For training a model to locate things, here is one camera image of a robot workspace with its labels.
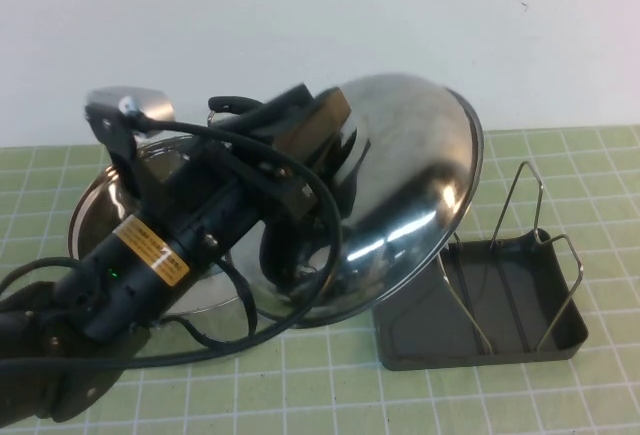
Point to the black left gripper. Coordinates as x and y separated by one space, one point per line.
250 190

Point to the stainless steel lid black knob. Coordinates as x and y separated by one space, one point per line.
410 155

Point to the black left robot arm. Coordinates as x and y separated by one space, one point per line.
140 260

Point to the dark grey rack drip tray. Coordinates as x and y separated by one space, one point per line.
505 305

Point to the green grid table mat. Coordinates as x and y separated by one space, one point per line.
350 395

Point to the silver wrist camera black mount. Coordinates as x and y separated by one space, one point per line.
117 130

